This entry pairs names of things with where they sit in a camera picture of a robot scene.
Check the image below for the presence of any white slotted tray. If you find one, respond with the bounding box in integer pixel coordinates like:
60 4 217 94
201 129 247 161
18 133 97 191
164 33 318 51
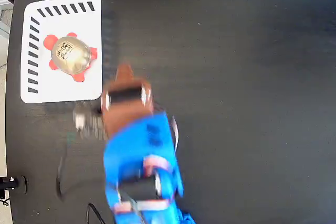
20 0 103 104

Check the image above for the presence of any green camera circuit board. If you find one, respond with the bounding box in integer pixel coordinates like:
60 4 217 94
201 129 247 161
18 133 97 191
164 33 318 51
72 102 109 140

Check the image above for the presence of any black table clamp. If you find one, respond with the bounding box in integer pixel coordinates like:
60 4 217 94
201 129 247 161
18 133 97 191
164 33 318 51
0 175 29 207

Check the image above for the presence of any red turtle toy silver shell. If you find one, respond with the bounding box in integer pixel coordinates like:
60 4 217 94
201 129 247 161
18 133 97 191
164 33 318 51
43 32 98 83

